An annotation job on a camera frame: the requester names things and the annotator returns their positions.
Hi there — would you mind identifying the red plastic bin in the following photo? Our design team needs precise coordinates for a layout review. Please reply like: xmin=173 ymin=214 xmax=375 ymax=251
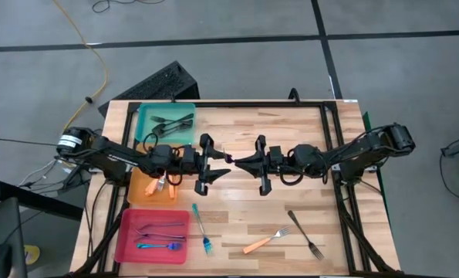
xmin=113 ymin=208 xmax=191 ymax=266

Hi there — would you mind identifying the black floor cable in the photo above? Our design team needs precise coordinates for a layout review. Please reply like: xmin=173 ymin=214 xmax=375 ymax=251
xmin=92 ymin=0 xmax=164 ymax=14

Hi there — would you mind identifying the black cable loop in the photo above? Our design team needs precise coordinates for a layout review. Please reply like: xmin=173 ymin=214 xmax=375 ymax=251
xmin=439 ymin=136 xmax=459 ymax=202

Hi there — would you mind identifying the green board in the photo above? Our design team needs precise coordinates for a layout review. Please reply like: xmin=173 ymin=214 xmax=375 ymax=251
xmin=362 ymin=110 xmax=387 ymax=204

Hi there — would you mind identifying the iridescent purple fork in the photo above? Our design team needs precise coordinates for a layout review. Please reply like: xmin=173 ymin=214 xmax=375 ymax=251
xmin=135 ymin=236 xmax=187 ymax=244

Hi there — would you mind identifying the orange plastic bin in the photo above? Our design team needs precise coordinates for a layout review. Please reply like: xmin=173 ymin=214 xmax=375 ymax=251
xmin=127 ymin=144 xmax=180 ymax=206

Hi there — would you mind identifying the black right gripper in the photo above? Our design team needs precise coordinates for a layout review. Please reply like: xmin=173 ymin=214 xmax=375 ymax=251
xmin=235 ymin=134 xmax=294 ymax=196

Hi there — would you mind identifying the yellow floor cable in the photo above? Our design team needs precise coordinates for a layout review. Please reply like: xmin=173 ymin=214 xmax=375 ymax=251
xmin=53 ymin=0 xmax=110 ymax=131

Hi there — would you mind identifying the teal plastic bin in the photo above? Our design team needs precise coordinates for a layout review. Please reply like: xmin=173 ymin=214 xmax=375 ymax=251
xmin=135 ymin=102 xmax=197 ymax=146

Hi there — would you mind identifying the black metal fork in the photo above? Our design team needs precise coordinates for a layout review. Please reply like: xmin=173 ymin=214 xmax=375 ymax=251
xmin=151 ymin=124 xmax=176 ymax=138
xmin=150 ymin=113 xmax=195 ymax=124
xmin=287 ymin=209 xmax=326 ymax=261

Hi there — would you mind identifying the black floor beam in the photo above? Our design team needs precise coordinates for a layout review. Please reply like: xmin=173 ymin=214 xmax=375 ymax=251
xmin=0 ymin=180 xmax=84 ymax=222

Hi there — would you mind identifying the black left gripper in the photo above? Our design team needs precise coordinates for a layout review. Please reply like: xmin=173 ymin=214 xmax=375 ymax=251
xmin=173 ymin=134 xmax=232 ymax=197

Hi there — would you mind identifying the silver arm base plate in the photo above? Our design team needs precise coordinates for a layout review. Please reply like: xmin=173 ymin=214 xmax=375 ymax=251
xmin=330 ymin=161 xmax=377 ymax=174

